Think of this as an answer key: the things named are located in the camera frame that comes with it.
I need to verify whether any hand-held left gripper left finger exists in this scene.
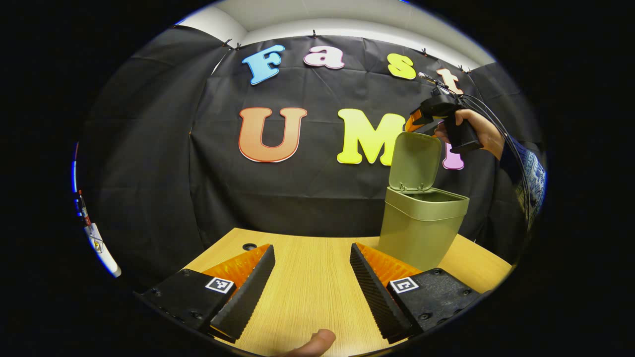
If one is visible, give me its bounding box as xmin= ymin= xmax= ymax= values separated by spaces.
xmin=134 ymin=244 xmax=276 ymax=344

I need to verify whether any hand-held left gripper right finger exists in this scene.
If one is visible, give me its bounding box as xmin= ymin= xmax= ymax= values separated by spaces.
xmin=349 ymin=242 xmax=481 ymax=345

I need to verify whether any green desktop garbage bin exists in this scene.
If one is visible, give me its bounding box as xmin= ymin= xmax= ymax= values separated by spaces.
xmin=378 ymin=131 xmax=470 ymax=271

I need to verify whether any wooden desktop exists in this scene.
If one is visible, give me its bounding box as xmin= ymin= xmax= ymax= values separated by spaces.
xmin=184 ymin=227 xmax=512 ymax=357

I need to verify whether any white side table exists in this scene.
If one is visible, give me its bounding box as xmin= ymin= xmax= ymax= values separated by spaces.
xmin=82 ymin=223 xmax=122 ymax=278

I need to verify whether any black backdrop cloth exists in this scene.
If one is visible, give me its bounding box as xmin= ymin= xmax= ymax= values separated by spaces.
xmin=79 ymin=25 xmax=541 ymax=286

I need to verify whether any small red bottle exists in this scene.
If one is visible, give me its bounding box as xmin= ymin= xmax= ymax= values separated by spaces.
xmin=78 ymin=191 xmax=91 ymax=226

